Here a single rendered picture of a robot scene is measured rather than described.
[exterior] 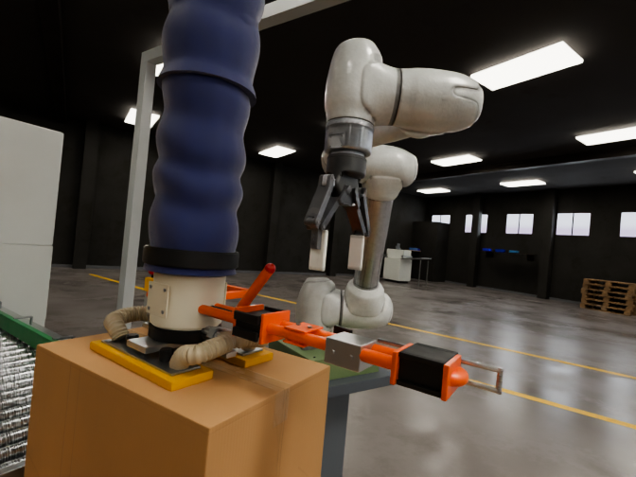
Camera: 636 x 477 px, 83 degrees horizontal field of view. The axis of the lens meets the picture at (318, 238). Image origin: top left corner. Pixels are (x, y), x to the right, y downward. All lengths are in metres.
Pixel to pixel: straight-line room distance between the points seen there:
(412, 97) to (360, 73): 0.10
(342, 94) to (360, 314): 0.98
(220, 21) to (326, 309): 1.03
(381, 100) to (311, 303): 0.96
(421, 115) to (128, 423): 0.78
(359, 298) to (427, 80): 0.93
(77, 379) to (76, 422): 0.09
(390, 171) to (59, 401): 1.07
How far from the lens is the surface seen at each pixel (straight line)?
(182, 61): 0.93
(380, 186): 1.23
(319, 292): 1.46
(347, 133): 0.66
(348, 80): 0.69
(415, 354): 0.58
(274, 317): 0.74
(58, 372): 1.04
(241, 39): 0.96
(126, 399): 0.82
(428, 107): 0.70
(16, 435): 1.65
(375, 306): 1.46
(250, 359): 0.91
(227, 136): 0.89
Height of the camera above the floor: 1.25
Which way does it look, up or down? 1 degrees up
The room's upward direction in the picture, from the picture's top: 5 degrees clockwise
